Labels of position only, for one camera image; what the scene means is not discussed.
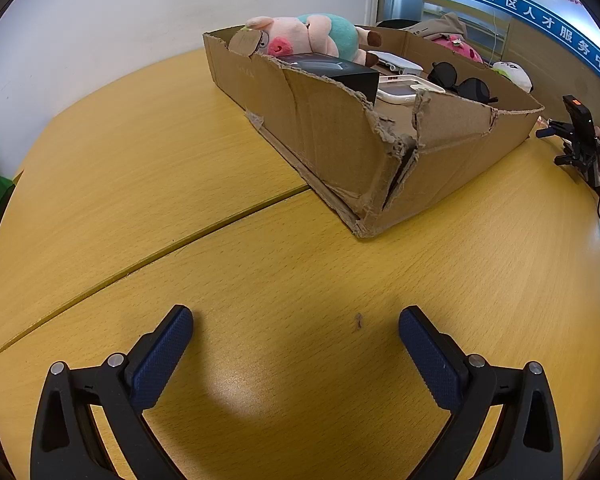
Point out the white panda plush toy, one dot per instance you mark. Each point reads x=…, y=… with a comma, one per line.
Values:
x=512, y=72

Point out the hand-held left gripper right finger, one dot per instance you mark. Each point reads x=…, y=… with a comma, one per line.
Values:
x=430, y=355

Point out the pink pig plush toy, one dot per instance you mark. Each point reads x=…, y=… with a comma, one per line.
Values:
x=300, y=30

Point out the white plastic tray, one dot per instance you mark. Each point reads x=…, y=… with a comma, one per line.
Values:
x=395, y=62

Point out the cream phone case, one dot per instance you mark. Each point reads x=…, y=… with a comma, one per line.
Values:
x=405, y=91

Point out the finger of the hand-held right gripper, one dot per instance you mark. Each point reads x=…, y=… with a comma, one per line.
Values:
x=555, y=128
x=567, y=159

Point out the blue wall banner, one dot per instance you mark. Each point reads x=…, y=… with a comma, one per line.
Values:
x=530, y=12

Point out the pale wooden furniture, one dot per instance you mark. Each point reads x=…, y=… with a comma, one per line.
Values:
x=467, y=15

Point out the torn cardboard box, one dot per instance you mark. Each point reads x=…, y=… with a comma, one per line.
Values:
x=330, y=135

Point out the brown wooden panel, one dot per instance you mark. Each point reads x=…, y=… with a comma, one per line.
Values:
x=555, y=75

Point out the black sunglasses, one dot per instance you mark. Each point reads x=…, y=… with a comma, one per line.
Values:
x=472, y=89

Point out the black chair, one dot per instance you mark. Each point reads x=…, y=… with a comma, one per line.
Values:
x=395, y=23

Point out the pink strawberry plush toy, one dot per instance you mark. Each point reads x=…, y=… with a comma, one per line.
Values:
x=460, y=49

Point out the black rectangular box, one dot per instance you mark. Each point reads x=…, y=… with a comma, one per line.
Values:
x=350, y=77

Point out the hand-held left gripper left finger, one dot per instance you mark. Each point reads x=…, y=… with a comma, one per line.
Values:
x=162, y=355

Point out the beige cloth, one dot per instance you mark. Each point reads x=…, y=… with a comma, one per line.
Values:
x=445, y=25

